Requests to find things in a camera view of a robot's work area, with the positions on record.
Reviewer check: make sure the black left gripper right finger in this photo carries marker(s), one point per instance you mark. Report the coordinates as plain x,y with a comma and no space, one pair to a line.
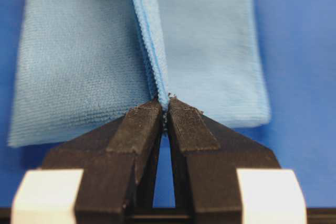
205,155

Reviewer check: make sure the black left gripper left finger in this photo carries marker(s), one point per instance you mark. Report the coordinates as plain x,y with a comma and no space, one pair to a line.
119,162

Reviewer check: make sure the light blue towel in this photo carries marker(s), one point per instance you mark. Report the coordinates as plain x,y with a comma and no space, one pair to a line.
83,63

